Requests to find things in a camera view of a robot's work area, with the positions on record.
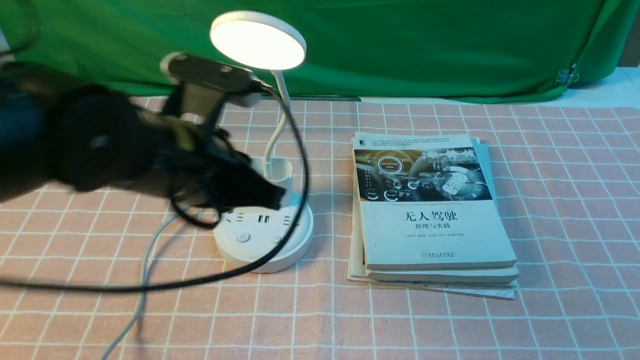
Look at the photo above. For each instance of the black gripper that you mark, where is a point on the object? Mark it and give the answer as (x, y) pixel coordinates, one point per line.
(185, 167)

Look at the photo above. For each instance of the white desk lamp with base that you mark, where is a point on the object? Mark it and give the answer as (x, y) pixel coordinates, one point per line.
(263, 41)

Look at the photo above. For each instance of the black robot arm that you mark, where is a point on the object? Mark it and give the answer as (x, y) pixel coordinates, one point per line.
(56, 127)

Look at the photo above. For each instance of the bottom thin booklet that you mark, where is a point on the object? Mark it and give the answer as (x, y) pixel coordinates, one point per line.
(465, 290)

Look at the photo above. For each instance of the top book self-driving cover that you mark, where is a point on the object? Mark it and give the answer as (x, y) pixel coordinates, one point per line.
(425, 200)

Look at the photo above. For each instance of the green backdrop cloth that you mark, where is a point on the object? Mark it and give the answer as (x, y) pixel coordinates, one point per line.
(477, 51)

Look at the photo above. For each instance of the pink checkered tablecloth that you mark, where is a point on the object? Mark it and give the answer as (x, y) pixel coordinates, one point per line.
(567, 184)

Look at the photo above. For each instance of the metal binder clip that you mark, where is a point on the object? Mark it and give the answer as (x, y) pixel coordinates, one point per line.
(567, 77)

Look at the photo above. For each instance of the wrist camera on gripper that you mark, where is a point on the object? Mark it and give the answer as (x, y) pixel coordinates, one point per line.
(203, 86)

